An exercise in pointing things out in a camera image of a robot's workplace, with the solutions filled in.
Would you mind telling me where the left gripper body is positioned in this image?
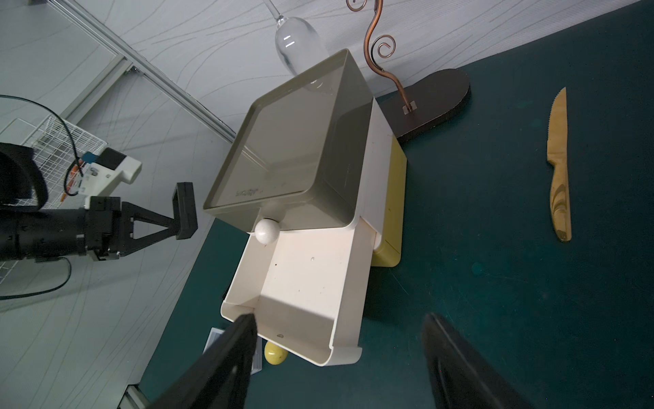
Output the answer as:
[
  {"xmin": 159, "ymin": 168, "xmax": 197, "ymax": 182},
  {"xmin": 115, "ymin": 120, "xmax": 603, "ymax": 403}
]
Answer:
[{"xmin": 1, "ymin": 197, "xmax": 121, "ymax": 261}]

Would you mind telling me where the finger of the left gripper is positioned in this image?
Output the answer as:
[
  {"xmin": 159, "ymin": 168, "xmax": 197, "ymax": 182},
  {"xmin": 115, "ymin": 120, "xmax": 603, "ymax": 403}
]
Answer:
[{"xmin": 119, "ymin": 182, "xmax": 199, "ymax": 257}]

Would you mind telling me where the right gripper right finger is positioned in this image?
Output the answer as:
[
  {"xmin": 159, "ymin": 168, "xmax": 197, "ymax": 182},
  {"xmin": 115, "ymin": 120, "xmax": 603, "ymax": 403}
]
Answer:
[{"xmin": 422, "ymin": 313, "xmax": 532, "ymax": 408}]

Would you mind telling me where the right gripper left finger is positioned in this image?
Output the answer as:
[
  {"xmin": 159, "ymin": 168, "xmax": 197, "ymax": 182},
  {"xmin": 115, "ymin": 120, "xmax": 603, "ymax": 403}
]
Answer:
[{"xmin": 149, "ymin": 314, "xmax": 258, "ymax": 408}]

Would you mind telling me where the three-tier drawer organizer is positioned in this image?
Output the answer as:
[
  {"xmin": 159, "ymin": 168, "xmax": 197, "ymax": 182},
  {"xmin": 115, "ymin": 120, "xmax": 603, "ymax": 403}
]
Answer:
[{"xmin": 204, "ymin": 49, "xmax": 398, "ymax": 366}]

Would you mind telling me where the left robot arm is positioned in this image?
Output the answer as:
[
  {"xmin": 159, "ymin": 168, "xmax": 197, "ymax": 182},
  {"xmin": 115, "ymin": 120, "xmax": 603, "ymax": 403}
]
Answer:
[{"xmin": 1, "ymin": 143, "xmax": 198, "ymax": 261}]

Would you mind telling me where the wooden knife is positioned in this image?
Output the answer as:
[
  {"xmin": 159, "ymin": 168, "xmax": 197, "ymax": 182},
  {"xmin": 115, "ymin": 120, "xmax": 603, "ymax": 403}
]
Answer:
[{"xmin": 547, "ymin": 87, "xmax": 572, "ymax": 242}]

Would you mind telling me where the clear wine glass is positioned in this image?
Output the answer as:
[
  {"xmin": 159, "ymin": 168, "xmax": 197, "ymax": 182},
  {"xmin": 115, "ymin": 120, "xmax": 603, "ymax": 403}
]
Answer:
[{"xmin": 263, "ymin": 0, "xmax": 330, "ymax": 76}]

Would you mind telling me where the ornate metal cup stand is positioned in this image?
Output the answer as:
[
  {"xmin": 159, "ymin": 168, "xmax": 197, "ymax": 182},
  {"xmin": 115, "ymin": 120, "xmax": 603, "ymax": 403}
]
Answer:
[{"xmin": 345, "ymin": 0, "xmax": 472, "ymax": 146}]

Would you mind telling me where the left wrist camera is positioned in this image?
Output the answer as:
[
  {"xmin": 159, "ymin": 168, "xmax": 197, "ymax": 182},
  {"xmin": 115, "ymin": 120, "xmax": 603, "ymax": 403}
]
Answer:
[{"xmin": 78, "ymin": 148, "xmax": 142, "ymax": 197}]

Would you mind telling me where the white wire basket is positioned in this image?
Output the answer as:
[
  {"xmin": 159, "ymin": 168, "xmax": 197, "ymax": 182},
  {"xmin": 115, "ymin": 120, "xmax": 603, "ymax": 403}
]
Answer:
[{"xmin": 0, "ymin": 114, "xmax": 108, "ymax": 285}]

